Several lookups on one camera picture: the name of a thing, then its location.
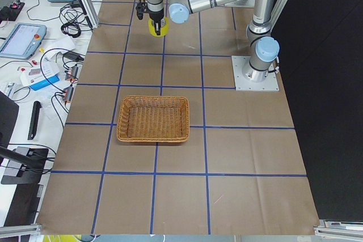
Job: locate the blue box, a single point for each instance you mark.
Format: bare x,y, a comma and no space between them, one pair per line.
40,76

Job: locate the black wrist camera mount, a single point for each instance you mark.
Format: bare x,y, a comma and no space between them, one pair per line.
141,9

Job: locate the black stand base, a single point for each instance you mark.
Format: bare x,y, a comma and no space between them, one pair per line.
25,166

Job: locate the yellow tape roll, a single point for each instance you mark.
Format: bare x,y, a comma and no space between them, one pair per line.
164,29

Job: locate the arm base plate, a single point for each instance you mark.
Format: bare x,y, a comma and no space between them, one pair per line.
248,79

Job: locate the black flat bar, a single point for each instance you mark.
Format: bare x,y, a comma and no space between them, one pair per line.
34,120

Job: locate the brown wicker basket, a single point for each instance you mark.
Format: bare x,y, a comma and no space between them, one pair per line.
153,119

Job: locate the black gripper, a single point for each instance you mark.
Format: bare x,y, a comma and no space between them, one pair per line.
155,16

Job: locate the lower teach pendant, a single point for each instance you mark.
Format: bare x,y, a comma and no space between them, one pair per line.
23,41

